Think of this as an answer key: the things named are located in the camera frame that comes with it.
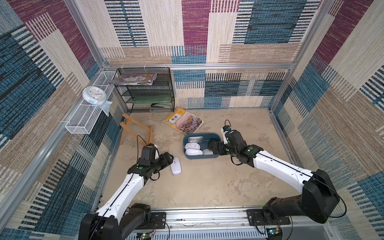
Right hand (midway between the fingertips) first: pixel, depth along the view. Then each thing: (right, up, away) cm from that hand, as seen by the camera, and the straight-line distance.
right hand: (217, 143), depth 85 cm
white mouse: (-24, -14, +5) cm, 28 cm away
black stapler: (-38, +24, +24) cm, 51 cm away
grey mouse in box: (-4, -6, +11) cm, 14 cm away
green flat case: (-42, +28, +18) cm, 53 cm away
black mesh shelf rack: (-47, +36, +24) cm, 63 cm away
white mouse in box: (-14, -3, +12) cm, 19 cm away
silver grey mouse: (-9, +1, +17) cm, 19 cm away
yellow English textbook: (-21, +13, +27) cm, 37 cm away
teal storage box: (-3, +2, +19) cm, 20 cm away
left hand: (-27, -8, 0) cm, 28 cm away
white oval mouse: (-13, -6, +9) cm, 17 cm away
